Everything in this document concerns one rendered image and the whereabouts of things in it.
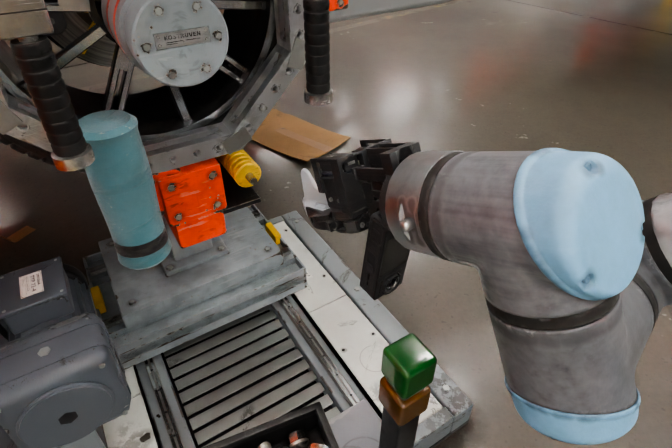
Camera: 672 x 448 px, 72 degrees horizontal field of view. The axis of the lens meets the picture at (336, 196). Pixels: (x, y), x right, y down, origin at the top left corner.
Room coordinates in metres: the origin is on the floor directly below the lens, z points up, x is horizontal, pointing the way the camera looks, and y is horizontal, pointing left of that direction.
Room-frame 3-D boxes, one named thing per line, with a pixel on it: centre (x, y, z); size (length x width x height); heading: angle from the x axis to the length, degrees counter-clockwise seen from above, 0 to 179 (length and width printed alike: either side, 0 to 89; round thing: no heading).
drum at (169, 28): (0.71, 0.26, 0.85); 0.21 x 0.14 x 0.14; 32
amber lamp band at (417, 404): (0.27, -0.07, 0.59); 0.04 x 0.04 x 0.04; 32
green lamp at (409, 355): (0.27, -0.07, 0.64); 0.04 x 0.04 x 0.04; 32
